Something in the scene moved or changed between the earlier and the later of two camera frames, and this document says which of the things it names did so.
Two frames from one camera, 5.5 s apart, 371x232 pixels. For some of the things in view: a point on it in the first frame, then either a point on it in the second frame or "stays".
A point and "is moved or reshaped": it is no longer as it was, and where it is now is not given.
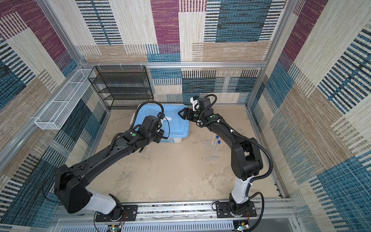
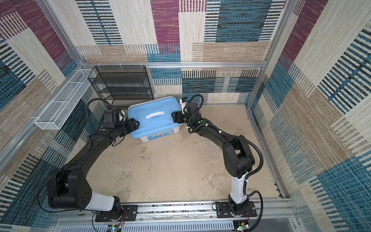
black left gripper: [160, 134] → [133, 125]
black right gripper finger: [187, 113] → [178, 117]
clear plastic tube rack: [211, 151] stays
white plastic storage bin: [169, 140] is moved or reshaped
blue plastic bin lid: [178, 126] is moved or reshaped
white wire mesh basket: [54, 115] stays
